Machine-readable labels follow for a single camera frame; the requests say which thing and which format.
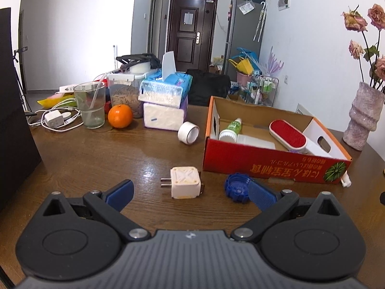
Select green bottle with white cap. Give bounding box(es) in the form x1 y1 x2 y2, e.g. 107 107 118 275
218 118 243 142

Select clear glass cup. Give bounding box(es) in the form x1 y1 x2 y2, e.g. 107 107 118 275
74 81 107 130

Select white board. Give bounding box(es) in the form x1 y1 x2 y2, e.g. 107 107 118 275
296 103 315 117

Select dried pink roses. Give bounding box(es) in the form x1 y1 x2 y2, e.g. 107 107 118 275
341 4 385 93

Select purple feather decoration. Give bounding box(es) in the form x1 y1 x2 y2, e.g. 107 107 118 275
262 46 284 76

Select white cables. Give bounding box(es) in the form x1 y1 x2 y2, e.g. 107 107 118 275
28 97 83 132

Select pink textured vase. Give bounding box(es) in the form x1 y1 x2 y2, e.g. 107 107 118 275
342 82 385 151

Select clear container of pet food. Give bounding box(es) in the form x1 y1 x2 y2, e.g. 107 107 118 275
107 73 148 119

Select orange fruit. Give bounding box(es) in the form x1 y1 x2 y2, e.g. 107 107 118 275
108 104 133 129

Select orange cardboard box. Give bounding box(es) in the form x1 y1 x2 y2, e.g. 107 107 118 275
202 96 353 185

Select white round tub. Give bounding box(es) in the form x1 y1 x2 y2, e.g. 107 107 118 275
129 62 151 73

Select red can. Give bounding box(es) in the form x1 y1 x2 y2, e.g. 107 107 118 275
102 80 111 114

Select white tape roll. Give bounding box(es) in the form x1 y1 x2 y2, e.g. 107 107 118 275
177 122 200 146

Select black bag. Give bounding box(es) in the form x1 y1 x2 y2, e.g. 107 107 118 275
186 69 232 107

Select white power adapter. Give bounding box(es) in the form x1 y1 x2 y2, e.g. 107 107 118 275
45 110 64 129

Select blue tissue pack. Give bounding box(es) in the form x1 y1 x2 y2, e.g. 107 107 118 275
138 51 193 109

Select red lint brush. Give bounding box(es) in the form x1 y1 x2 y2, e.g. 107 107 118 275
269 119 308 154

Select metal rack cart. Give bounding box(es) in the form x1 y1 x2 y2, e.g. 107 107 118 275
245 70 279 108

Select white rectangular box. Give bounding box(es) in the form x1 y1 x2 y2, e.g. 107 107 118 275
59 83 88 93

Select black tripod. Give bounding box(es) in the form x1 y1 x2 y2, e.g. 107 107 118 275
12 46 34 118

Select blue plastic lid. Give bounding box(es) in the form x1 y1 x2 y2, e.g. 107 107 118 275
225 173 251 204

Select grey refrigerator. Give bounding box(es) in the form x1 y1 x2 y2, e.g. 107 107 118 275
224 0 267 76

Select yellow dustpan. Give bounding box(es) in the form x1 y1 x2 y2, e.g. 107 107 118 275
229 57 253 73

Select side doorway frame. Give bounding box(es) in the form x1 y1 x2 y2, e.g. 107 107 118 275
149 0 165 61

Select dark brown door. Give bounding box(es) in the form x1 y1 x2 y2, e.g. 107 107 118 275
166 0 218 73

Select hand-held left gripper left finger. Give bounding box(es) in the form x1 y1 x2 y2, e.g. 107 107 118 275
41 179 151 243

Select black folded item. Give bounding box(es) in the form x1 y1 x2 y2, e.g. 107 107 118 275
116 53 162 70

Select yellow bag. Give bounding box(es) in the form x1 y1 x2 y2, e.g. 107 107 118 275
37 95 76 108

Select white folded umbrella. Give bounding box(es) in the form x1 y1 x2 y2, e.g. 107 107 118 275
253 1 268 42

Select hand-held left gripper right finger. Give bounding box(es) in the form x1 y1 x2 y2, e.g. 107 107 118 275
231 179 347 243

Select black panel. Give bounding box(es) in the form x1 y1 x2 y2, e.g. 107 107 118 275
0 7 42 215

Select purple tissue pack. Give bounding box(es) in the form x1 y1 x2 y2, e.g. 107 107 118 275
143 96 189 132

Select pink bucket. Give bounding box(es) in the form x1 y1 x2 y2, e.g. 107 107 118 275
236 71 253 86

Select white charger plug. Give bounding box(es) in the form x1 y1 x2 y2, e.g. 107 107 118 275
160 166 206 200

